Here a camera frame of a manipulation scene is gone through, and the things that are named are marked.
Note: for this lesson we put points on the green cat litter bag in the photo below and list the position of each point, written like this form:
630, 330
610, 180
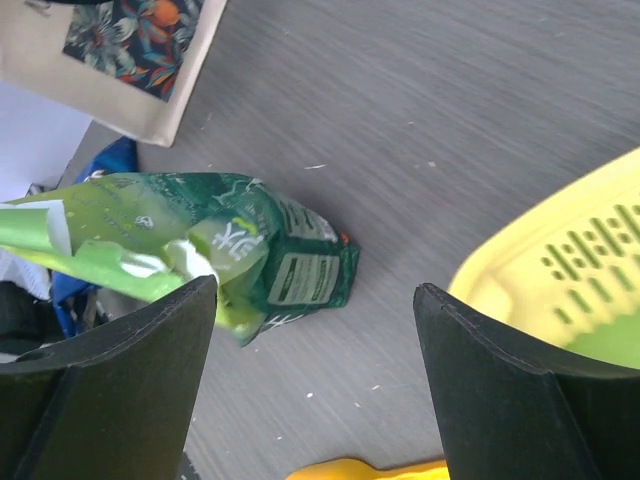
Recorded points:
147, 234

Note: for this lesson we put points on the beige canvas tote bag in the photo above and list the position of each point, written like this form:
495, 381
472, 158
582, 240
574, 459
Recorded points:
130, 65

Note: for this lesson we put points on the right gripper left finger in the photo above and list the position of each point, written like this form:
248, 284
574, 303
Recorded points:
114, 402

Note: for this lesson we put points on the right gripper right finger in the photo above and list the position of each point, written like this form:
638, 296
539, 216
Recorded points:
510, 406

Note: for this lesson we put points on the yellow plastic scoop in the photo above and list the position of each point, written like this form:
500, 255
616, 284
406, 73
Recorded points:
355, 469

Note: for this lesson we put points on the yellow green litter box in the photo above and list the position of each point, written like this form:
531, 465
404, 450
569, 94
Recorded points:
567, 271

